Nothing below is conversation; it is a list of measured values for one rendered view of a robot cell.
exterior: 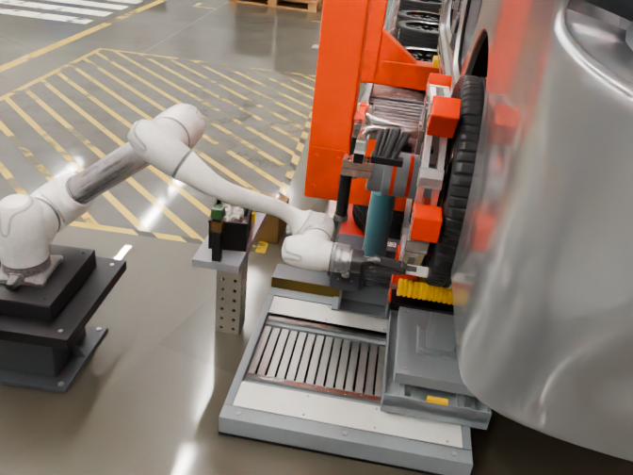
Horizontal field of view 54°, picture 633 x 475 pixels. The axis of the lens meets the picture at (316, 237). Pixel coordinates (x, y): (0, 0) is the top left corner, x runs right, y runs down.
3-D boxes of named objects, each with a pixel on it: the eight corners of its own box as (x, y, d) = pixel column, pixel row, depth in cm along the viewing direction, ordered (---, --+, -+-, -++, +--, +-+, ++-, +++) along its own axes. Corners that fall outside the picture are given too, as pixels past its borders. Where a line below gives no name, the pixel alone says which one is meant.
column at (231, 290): (238, 335, 255) (243, 246, 235) (215, 331, 256) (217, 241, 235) (244, 320, 263) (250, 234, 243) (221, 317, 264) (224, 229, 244)
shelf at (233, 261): (238, 274, 217) (238, 267, 216) (191, 266, 219) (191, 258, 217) (266, 220, 255) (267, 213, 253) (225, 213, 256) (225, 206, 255)
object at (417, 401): (485, 432, 210) (493, 411, 205) (379, 413, 213) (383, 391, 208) (475, 341, 253) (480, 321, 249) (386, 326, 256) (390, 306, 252)
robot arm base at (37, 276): (-18, 289, 205) (-21, 275, 202) (14, 253, 224) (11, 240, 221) (38, 295, 205) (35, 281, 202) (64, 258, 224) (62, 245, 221)
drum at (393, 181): (430, 209, 194) (439, 167, 188) (363, 199, 196) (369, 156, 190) (430, 191, 207) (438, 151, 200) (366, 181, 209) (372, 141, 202)
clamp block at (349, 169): (371, 180, 179) (374, 162, 177) (340, 175, 180) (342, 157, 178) (372, 173, 184) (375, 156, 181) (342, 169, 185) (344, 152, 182)
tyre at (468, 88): (488, 335, 201) (557, 200, 149) (414, 323, 203) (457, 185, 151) (489, 188, 241) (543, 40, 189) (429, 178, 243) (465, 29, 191)
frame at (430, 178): (417, 298, 187) (455, 123, 160) (396, 294, 187) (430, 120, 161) (419, 219, 234) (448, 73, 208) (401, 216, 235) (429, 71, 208)
